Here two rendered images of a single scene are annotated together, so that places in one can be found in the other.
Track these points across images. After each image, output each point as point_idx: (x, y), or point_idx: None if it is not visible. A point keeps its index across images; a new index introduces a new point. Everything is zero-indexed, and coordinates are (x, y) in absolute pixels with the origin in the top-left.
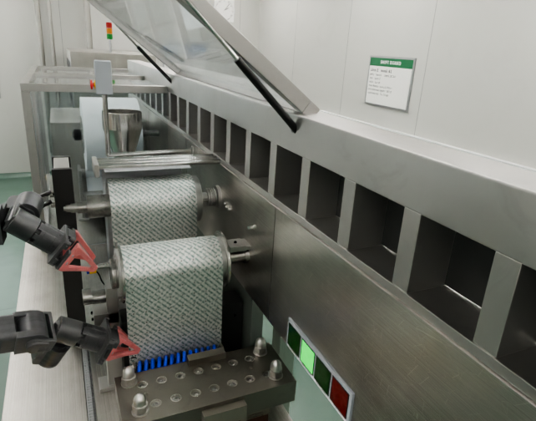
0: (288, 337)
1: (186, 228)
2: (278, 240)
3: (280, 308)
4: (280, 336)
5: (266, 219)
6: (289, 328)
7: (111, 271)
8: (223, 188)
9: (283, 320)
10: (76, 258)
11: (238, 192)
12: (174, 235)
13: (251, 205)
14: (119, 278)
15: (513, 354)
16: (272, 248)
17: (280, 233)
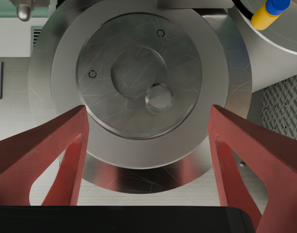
0: None
1: (270, 124)
2: (45, 180)
3: (27, 95)
4: (22, 58)
5: (83, 195)
6: None
7: (87, 107)
8: (260, 184)
9: (18, 83)
10: (238, 127)
11: (190, 199)
12: (282, 109)
13: (136, 196)
14: (52, 98)
15: None
16: (60, 162)
17: (40, 193)
